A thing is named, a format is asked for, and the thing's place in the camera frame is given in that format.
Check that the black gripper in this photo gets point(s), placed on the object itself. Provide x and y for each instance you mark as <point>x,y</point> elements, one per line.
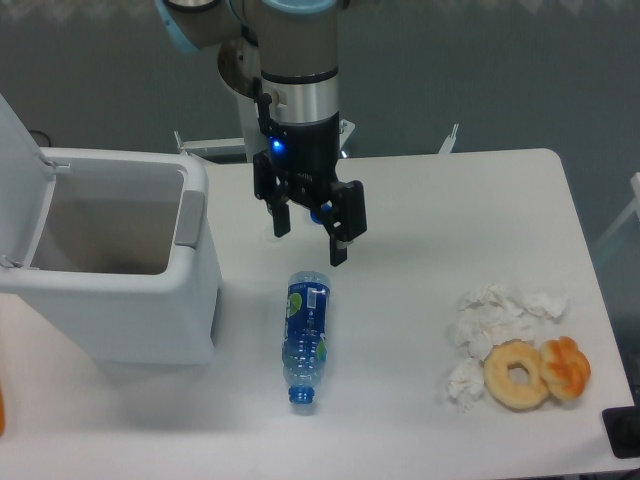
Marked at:
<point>299,165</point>

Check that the white trash can lid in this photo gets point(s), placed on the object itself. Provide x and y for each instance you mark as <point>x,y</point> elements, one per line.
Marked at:
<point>28,181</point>

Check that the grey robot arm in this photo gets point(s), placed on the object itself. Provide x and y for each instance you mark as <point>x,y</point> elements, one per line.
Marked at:
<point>272,25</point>

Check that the blue bottle cap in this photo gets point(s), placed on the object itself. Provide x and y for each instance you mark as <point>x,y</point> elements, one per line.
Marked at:
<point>325,208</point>

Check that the white trash can body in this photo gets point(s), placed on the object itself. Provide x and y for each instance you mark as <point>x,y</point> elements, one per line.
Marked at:
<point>126,265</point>

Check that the blue plastic bottle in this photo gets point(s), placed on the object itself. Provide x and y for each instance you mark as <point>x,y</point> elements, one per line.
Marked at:
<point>304,349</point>

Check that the crumpled white tissue upper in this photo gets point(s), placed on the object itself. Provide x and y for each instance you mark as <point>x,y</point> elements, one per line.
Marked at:
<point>495,314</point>

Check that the crumpled white tissue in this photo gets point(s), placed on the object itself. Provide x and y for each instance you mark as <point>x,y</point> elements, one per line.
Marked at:
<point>466,384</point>
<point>495,314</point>

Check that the crumpled white tissue lower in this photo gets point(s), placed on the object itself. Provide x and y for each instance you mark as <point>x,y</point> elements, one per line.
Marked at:
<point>466,384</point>

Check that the orange glazed twisted bread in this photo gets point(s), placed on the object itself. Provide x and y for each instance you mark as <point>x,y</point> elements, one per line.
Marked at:
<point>564,368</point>

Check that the orange object at edge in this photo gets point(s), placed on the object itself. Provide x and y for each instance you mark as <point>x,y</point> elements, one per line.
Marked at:
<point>2,414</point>

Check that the black device at edge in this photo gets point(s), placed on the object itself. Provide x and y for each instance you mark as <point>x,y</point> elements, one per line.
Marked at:
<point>622,428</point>

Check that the white frame bracket right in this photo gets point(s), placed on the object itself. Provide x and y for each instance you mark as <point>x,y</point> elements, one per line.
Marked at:
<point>449,142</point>

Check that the plain ring donut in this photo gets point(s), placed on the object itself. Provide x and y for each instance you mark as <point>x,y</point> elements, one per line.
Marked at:
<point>512,376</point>

